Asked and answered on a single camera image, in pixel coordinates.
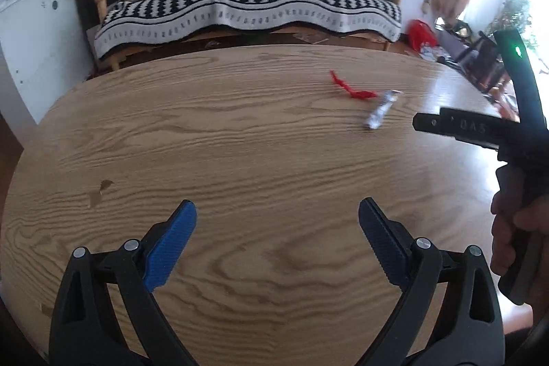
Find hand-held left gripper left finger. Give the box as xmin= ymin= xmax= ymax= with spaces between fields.
xmin=48 ymin=199 xmax=202 ymax=366

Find black speaker box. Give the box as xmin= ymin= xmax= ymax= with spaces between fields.
xmin=72 ymin=0 xmax=117 ymax=42

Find white cabinet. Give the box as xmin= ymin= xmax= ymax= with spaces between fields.
xmin=0 ymin=0 xmax=102 ymax=127

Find person's right hand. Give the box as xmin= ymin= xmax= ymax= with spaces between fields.
xmin=490 ymin=189 xmax=549 ymax=276

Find red string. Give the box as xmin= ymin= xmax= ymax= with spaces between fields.
xmin=329 ymin=70 xmax=379 ymax=102

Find black chair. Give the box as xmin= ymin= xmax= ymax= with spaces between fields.
xmin=454 ymin=31 xmax=516 ymax=93

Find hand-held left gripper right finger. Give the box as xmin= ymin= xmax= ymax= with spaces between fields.
xmin=358 ymin=197 xmax=507 ymax=366

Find silver foil wrapper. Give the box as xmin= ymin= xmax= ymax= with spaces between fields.
xmin=364 ymin=89 xmax=404 ymax=131

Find red plastic bag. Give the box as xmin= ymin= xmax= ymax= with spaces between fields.
xmin=406 ymin=19 xmax=435 ymax=52

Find papers on floor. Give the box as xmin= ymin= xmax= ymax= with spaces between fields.
xmin=417 ymin=44 xmax=449 ymax=63

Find green potted plant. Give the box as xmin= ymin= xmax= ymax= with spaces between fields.
xmin=488 ymin=0 xmax=542 ymax=50

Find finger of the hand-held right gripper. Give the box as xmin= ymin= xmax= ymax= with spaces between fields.
xmin=412 ymin=107 xmax=521 ymax=149

